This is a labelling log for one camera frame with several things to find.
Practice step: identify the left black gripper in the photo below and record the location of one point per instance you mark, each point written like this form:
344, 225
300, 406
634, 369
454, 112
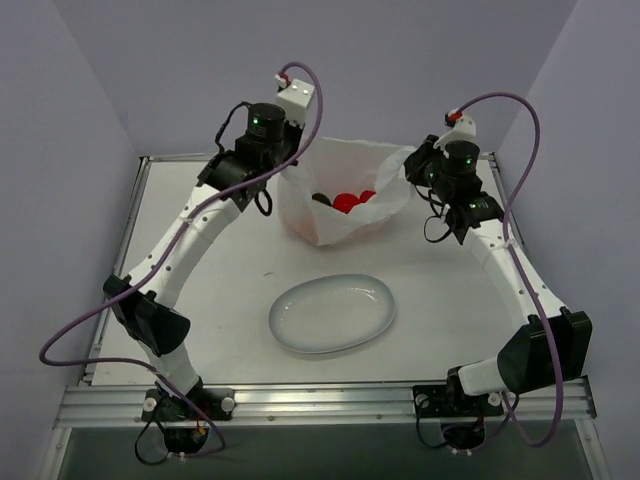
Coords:
291, 145

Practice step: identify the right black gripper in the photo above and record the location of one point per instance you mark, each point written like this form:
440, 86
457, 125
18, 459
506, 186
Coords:
417, 163

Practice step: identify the white plastic bag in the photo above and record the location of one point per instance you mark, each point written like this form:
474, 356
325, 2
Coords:
341, 189

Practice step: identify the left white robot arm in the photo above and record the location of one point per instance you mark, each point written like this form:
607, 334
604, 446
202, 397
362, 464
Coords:
144, 300

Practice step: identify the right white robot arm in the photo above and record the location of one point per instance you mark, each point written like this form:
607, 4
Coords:
550, 341

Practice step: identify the dark fake fruit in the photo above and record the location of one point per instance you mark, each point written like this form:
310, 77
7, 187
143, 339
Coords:
321, 198

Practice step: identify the red yellow fake peach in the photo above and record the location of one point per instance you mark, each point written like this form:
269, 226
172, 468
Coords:
365, 196

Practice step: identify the red fake apple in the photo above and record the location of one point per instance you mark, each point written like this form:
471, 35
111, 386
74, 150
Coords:
345, 202

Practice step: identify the white oval plate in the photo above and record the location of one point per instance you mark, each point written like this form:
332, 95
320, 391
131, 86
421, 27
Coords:
331, 314

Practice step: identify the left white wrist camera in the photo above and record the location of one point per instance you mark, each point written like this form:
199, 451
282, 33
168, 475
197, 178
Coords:
294, 96

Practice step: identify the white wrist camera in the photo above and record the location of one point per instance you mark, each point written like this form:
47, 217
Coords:
461, 127
294, 96

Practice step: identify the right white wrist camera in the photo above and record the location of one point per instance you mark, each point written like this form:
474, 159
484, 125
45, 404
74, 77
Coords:
461, 127

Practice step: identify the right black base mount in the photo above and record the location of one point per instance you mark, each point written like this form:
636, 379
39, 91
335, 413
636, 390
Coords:
463, 417

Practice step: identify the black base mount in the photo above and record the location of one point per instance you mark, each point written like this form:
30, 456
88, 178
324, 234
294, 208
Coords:
463, 417
188, 425

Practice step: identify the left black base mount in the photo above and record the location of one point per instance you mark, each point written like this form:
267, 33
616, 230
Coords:
188, 425

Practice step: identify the aluminium front rail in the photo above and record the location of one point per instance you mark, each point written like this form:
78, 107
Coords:
113, 406

